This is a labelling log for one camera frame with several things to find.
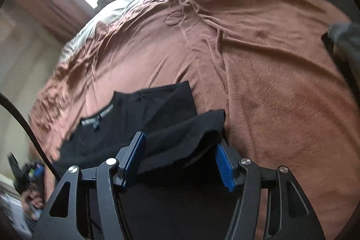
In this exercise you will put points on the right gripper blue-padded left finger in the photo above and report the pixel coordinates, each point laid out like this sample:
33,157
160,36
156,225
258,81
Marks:
60,218

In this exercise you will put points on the left hand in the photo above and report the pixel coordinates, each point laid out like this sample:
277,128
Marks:
32,204

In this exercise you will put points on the brown bed blanket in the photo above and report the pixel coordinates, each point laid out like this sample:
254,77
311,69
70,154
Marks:
262,61

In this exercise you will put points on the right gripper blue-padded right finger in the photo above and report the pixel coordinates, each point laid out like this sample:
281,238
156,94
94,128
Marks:
289,212

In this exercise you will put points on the brown curtain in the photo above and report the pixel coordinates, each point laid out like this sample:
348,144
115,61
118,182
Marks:
62,18

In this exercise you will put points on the black bear print t-shirt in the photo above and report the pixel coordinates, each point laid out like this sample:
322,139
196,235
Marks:
178,192

